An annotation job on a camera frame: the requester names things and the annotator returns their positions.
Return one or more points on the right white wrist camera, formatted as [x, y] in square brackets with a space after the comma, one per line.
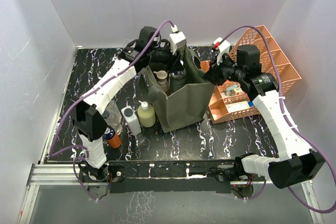
[220, 46]

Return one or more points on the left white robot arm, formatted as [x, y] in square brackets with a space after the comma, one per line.
[87, 115]

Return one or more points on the olive green canvas bag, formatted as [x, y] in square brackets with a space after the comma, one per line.
[183, 107]

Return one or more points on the yellow-green pump soap bottle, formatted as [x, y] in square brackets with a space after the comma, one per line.
[146, 114]

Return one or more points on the white rectangular bottle black cap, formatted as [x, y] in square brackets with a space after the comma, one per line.
[131, 120]

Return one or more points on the clear square bottle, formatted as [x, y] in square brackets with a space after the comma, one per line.
[113, 110]
[113, 119]

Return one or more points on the orange tall file organizer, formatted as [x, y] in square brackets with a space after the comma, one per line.
[288, 74]

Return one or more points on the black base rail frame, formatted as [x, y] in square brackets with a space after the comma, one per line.
[223, 177]

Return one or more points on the clear square bottle far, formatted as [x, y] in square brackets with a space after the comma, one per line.
[113, 110]

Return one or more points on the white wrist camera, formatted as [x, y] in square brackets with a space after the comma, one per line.
[177, 40]
[220, 46]

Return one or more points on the orange low basket tray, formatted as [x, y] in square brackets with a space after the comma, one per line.
[224, 108]

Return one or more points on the orange spray bottle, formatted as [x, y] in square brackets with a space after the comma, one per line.
[112, 137]

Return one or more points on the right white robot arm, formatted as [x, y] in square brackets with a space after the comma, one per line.
[297, 161]

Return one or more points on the beige pump lotion bottle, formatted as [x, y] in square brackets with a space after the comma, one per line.
[162, 80]

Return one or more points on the clear square bottle near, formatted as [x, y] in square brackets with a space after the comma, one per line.
[113, 119]

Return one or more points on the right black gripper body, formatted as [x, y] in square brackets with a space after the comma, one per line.
[229, 72]

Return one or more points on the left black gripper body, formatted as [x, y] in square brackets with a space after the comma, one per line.
[165, 57]

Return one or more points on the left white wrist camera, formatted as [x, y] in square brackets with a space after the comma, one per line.
[177, 40]

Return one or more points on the small boxes in tray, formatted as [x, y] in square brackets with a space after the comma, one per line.
[233, 90]

